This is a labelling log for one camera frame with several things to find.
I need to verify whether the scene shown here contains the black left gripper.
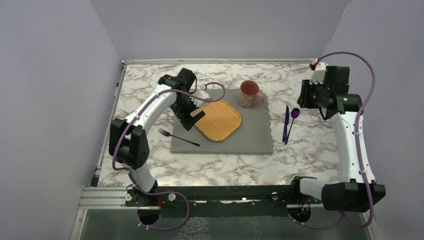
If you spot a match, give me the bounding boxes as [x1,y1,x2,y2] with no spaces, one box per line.
[170,91,206,131]

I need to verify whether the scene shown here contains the purple iridescent fork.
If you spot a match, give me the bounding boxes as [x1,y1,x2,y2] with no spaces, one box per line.
[158,128,200,147]

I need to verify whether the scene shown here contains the woven yellow wicker tray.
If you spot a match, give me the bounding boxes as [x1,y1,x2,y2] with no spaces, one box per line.
[195,100,242,142]

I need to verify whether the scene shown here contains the grey scalloped cloth placemat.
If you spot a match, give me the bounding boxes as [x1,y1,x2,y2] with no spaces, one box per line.
[170,88,274,155]

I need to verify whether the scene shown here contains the pink patterned cup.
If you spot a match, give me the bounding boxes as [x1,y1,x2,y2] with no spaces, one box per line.
[238,80,266,108]

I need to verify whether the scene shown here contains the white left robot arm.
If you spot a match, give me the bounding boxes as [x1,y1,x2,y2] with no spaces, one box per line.
[108,68,205,206]

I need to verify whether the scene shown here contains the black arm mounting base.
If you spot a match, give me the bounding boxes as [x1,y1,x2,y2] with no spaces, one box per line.
[124,185,322,218]

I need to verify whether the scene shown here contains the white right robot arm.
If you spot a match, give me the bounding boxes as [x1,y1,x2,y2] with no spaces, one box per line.
[288,61,386,213]

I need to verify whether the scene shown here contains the purple iridescent spoon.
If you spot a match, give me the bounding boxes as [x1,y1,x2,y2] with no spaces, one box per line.
[284,108,300,145]

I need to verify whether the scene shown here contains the purple iridescent knife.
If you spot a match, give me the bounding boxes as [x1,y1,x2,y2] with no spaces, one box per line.
[282,105,290,142]

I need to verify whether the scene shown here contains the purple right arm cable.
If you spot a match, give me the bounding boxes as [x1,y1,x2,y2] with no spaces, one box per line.
[287,51,378,230]

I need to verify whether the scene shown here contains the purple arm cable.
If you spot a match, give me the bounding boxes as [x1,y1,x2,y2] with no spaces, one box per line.
[111,82,227,231]
[287,51,378,230]

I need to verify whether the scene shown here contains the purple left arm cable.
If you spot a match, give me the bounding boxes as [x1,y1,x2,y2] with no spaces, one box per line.
[111,82,227,231]

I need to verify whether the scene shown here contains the aluminium table frame rail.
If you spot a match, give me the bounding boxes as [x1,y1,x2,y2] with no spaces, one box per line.
[70,187,127,240]

